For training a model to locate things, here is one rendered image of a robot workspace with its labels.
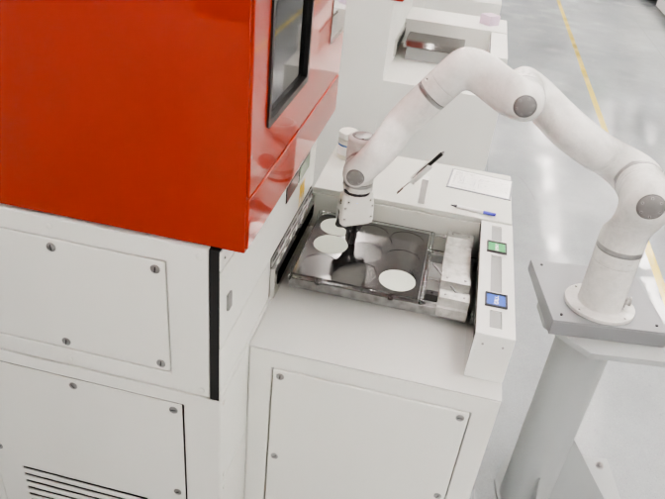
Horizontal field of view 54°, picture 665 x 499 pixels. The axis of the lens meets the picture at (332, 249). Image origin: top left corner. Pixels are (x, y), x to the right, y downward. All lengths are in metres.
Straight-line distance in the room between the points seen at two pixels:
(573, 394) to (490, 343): 0.55
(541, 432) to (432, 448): 0.54
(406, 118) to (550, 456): 1.18
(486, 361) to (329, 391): 0.40
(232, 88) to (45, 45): 0.33
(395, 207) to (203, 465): 0.94
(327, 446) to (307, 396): 0.18
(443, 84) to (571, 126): 0.32
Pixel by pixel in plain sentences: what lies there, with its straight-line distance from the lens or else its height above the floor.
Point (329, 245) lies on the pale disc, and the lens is 1.90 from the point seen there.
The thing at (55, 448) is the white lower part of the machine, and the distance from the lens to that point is 1.90.
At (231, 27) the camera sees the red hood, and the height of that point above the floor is 1.64.
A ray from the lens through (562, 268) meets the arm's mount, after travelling 2.12.
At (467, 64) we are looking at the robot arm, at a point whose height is 1.47.
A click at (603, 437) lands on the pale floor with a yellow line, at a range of 2.90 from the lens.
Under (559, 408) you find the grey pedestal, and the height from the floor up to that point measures 0.53.
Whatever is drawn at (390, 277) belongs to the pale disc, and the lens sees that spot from 1.80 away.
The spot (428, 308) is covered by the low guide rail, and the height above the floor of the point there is 0.84.
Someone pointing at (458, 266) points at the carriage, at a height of 0.88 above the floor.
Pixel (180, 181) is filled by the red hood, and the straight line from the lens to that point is 1.23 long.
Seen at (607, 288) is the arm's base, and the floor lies 0.96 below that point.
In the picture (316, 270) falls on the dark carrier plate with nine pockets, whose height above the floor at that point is 0.90.
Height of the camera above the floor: 1.92
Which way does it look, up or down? 33 degrees down
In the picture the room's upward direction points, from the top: 7 degrees clockwise
